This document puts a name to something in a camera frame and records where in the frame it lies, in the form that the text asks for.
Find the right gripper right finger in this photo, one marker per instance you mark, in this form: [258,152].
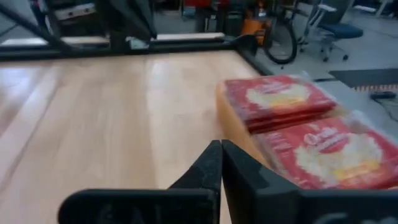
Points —
[264,199]

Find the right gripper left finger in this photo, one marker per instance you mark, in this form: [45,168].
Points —
[192,202]

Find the red Orville popcorn bag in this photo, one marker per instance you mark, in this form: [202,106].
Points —
[289,123]
[332,152]
[273,96]

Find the orange plastic basket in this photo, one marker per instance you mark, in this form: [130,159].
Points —
[233,124]

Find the black striped floor mat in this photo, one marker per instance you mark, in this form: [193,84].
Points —
[363,77]

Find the small black floor box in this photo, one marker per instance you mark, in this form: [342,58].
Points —
[382,95]

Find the orange shop vacuum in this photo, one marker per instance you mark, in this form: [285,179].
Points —
[253,26]

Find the blue white office chair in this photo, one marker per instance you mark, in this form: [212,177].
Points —
[340,30]

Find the dark equipment cart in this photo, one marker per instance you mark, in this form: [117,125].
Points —
[214,15]

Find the black frame corner bracket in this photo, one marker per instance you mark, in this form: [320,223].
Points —
[247,45]

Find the black aluminium table frame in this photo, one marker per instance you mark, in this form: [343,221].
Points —
[192,46]

